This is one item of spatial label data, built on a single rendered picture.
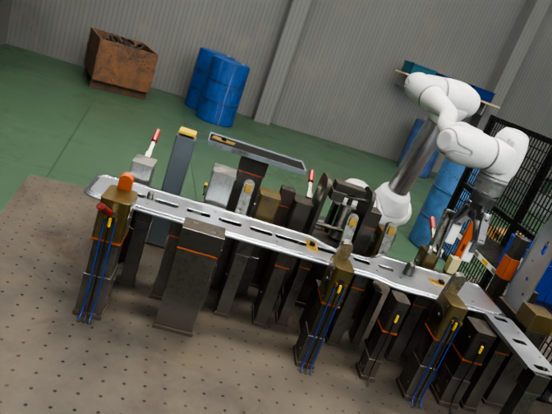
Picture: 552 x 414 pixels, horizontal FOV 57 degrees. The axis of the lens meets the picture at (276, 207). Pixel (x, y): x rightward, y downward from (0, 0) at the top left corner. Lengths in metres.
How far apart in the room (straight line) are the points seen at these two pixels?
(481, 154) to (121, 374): 1.15
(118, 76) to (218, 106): 1.46
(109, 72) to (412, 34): 5.43
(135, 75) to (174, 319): 6.46
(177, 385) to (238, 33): 8.16
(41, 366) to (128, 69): 6.64
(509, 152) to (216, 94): 6.39
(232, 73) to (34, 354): 6.61
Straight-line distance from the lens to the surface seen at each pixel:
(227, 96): 7.75
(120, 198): 1.40
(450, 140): 1.56
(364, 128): 10.09
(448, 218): 1.91
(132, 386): 1.36
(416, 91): 2.08
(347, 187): 1.77
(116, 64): 7.73
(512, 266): 2.07
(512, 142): 1.68
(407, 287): 1.67
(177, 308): 1.52
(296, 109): 9.59
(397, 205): 2.39
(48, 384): 1.33
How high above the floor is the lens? 1.59
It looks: 18 degrees down
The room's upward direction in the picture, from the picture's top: 20 degrees clockwise
